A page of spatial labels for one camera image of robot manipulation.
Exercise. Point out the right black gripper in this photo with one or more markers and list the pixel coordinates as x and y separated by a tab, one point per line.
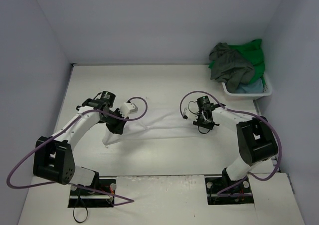
204	122

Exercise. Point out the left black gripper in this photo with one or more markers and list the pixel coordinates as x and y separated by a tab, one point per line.
116	126

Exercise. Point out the white t shirt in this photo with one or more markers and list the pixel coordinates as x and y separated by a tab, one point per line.
159	123

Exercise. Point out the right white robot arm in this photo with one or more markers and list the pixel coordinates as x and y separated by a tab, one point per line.
256	142

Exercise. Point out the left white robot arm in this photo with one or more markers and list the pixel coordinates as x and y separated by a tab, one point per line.
54	159

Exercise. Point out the grey t shirt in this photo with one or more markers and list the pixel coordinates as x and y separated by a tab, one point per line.
230	67

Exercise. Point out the light blue t shirt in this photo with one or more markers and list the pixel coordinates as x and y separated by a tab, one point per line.
253	88

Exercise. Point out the white laundry basket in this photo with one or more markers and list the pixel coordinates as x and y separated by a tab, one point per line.
267	91

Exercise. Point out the green t shirt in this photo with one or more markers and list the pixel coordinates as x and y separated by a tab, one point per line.
252	51

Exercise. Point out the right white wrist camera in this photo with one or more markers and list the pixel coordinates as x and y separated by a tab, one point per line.
188	115

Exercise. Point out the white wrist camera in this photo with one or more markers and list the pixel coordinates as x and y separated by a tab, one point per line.
127	109
188	115

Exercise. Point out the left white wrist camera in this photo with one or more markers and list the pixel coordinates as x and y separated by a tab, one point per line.
127	109

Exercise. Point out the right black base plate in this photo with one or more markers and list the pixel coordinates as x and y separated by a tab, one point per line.
239	195

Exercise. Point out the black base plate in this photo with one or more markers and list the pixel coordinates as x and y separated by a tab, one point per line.
239	195
81	198

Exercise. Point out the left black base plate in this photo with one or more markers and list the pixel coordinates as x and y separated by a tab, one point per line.
81	198

